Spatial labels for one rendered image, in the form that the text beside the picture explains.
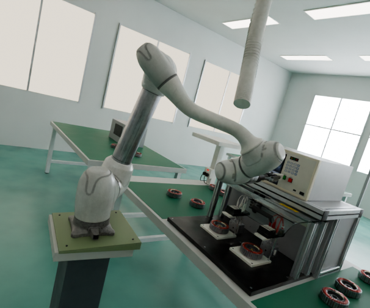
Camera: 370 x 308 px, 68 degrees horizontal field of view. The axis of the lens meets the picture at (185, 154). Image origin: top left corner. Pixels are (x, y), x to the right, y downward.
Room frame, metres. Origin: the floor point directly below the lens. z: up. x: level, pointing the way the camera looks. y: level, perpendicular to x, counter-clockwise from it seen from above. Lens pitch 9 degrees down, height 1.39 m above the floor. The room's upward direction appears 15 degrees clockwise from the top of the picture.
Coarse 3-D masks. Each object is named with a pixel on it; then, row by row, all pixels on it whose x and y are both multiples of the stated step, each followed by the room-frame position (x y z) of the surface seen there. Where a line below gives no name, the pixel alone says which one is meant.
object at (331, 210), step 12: (276, 192) 1.36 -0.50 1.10; (288, 204) 1.30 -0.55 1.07; (300, 204) 1.25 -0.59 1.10; (312, 204) 1.24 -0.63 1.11; (324, 204) 1.31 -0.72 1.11; (336, 204) 1.39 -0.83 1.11; (348, 204) 1.47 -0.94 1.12; (324, 216) 1.17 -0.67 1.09; (336, 216) 1.25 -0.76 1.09; (348, 216) 1.33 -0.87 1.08; (360, 216) 1.42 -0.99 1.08
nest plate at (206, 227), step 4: (200, 224) 1.48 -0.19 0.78; (204, 224) 1.49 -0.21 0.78; (208, 224) 1.50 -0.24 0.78; (204, 228) 1.45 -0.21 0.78; (208, 228) 1.45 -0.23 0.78; (208, 232) 1.42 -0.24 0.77; (212, 232) 1.41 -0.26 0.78; (228, 232) 1.47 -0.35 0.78; (216, 236) 1.37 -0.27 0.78; (220, 236) 1.38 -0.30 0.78; (224, 236) 1.39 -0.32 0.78; (228, 236) 1.41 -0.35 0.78; (232, 236) 1.43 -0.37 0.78
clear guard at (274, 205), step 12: (252, 204) 1.20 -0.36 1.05; (264, 204) 1.20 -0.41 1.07; (276, 204) 1.26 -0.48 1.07; (252, 216) 1.14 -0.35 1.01; (264, 216) 1.12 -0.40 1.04; (276, 216) 1.10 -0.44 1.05; (288, 216) 1.11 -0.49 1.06; (300, 216) 1.16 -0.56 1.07; (312, 216) 1.21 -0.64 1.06; (276, 228) 1.05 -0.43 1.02; (288, 228) 1.04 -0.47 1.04
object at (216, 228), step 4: (212, 220) 1.49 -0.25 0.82; (216, 220) 1.50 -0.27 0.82; (212, 224) 1.44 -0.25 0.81; (216, 224) 1.49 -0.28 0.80; (220, 224) 1.49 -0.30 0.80; (224, 224) 1.48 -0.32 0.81; (212, 228) 1.43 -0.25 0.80; (216, 228) 1.41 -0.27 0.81; (220, 228) 1.41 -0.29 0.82; (224, 228) 1.42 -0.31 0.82; (228, 228) 1.45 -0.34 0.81; (216, 232) 1.42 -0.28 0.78; (220, 232) 1.41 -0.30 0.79; (224, 232) 1.41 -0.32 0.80
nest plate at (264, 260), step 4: (232, 248) 1.28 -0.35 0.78; (236, 248) 1.30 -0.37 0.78; (236, 252) 1.25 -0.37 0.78; (240, 252) 1.26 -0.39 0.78; (240, 256) 1.23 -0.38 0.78; (244, 256) 1.23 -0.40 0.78; (264, 256) 1.29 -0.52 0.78; (244, 260) 1.20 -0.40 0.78; (248, 260) 1.20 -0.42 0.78; (252, 260) 1.21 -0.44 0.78; (256, 260) 1.22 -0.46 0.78; (260, 260) 1.23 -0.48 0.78; (264, 260) 1.25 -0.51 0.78; (268, 260) 1.26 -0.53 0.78; (248, 264) 1.18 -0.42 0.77; (252, 264) 1.18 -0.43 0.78; (256, 264) 1.19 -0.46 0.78; (260, 264) 1.21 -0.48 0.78; (264, 264) 1.23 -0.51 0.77
